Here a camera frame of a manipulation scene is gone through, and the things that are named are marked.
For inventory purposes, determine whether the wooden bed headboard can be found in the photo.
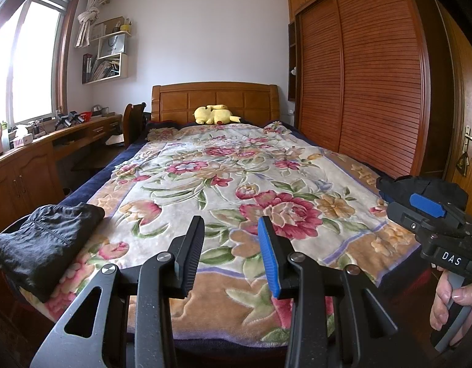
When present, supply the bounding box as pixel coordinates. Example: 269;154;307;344
152;82;279;127

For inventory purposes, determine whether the black tool on stand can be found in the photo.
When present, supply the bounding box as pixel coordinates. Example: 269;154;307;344
54;110;85;129

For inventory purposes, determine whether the black button coat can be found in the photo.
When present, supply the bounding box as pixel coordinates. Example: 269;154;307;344
376;175;468;205

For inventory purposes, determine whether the floral blanket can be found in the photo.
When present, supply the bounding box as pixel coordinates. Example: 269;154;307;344
19;121;422;343

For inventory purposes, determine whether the wooden chair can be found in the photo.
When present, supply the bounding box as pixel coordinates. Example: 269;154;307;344
123;102;146;148

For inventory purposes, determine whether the person's right hand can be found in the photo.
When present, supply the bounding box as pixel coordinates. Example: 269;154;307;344
429;268;472;332

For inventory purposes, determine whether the wooden door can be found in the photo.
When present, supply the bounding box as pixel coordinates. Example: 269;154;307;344
437;4;472;215

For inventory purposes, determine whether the yellow plush toy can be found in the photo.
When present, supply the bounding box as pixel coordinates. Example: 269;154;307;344
194;104;241;125

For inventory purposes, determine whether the wooden desk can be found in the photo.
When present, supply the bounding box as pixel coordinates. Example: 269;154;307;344
0;112;123;234

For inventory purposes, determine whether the white paper bag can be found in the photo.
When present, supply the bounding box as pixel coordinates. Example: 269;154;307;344
98;34;127;56

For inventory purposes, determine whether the white wall shelf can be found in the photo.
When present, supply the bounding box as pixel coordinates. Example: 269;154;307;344
82;15;133;85

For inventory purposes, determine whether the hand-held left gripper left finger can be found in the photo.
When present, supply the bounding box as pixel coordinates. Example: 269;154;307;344
29;216;206;368

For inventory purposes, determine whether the white tissue box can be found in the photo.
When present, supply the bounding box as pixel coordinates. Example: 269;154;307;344
11;126;33;148

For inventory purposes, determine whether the window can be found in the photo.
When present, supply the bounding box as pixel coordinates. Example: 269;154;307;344
0;0;81;131

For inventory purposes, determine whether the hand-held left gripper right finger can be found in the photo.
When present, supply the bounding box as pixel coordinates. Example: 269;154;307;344
258;216;399;368

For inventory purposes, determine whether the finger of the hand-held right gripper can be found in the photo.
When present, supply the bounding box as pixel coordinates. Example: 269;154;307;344
409;194;470;225
386;201;445;238

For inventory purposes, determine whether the dark grey folded garment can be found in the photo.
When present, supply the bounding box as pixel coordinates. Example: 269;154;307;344
0;202;106;303

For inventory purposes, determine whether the tied beige curtain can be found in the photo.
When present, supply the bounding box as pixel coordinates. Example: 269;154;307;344
75;0;108;48

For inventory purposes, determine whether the wooden slatted wardrobe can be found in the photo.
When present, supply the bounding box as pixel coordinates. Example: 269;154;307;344
287;0;432;181

